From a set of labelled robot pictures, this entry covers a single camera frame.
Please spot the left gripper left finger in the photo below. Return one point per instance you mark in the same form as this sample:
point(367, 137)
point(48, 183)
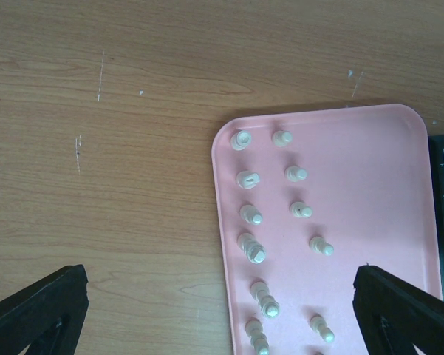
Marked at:
point(46, 317)

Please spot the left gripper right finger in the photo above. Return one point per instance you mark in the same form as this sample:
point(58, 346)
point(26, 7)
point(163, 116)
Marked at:
point(396, 317)

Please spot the white king piece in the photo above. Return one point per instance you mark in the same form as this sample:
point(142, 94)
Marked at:
point(269, 307)

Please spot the white bishop piece lower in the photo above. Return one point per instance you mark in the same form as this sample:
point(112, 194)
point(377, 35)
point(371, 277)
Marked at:
point(258, 340)

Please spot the white bishop piece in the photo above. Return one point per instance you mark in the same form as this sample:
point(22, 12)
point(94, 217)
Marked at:
point(258, 340)
point(251, 215)

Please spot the pink plastic tray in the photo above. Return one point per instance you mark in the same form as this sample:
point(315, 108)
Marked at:
point(369, 187)

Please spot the white queen piece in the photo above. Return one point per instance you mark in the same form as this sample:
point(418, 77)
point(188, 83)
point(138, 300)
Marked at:
point(253, 250)

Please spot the white knight piece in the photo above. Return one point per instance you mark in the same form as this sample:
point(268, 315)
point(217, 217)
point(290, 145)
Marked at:
point(247, 179)

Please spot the white pawn top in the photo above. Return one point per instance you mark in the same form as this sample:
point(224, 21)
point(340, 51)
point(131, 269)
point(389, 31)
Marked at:
point(282, 138)

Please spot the white rook piece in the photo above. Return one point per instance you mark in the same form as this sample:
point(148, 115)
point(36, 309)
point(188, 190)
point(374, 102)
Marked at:
point(240, 140)

